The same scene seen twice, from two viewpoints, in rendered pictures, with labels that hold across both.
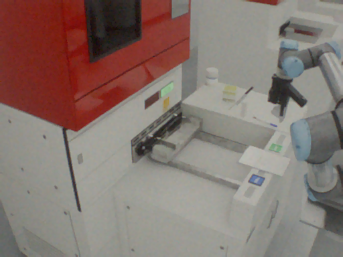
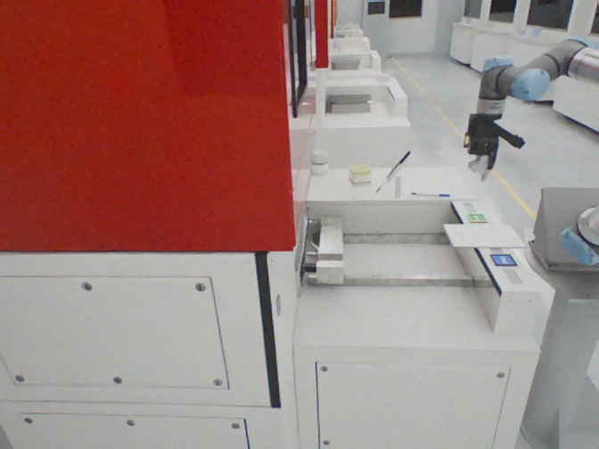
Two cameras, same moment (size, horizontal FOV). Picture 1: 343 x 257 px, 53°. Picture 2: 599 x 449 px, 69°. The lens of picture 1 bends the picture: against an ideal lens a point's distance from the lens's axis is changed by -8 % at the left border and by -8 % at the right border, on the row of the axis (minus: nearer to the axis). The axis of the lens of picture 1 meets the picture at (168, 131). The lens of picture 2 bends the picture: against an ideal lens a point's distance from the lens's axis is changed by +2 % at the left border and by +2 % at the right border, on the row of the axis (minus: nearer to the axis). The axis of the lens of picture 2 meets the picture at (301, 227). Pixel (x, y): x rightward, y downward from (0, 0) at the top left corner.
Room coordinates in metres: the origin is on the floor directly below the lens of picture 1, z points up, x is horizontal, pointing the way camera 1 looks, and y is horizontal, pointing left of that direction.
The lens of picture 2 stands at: (0.43, 0.58, 1.62)
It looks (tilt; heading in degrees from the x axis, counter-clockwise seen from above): 28 degrees down; 335
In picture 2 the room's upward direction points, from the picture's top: 3 degrees counter-clockwise
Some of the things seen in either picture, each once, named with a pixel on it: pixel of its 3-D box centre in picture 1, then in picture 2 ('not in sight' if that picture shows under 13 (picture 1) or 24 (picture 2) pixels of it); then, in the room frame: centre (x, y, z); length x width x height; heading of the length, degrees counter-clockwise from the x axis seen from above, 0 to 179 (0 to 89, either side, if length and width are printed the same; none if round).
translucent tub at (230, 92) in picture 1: (230, 94); (360, 175); (1.79, -0.34, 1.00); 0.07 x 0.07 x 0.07; 74
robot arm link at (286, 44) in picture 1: (288, 54); (496, 77); (1.32, -0.47, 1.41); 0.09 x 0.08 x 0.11; 171
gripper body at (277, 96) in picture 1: (281, 90); (483, 134); (1.33, -0.47, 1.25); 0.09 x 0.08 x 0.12; 59
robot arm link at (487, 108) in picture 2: (285, 72); (490, 106); (1.33, -0.47, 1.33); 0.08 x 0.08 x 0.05
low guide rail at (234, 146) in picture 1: (221, 142); (380, 238); (1.56, -0.27, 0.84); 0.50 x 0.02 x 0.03; 59
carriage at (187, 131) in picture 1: (178, 140); (331, 249); (1.53, -0.05, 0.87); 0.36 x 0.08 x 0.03; 149
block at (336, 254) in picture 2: (170, 142); (330, 254); (1.47, -0.01, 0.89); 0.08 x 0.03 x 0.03; 59
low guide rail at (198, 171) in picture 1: (197, 170); (387, 280); (1.32, -0.13, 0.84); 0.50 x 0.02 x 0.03; 59
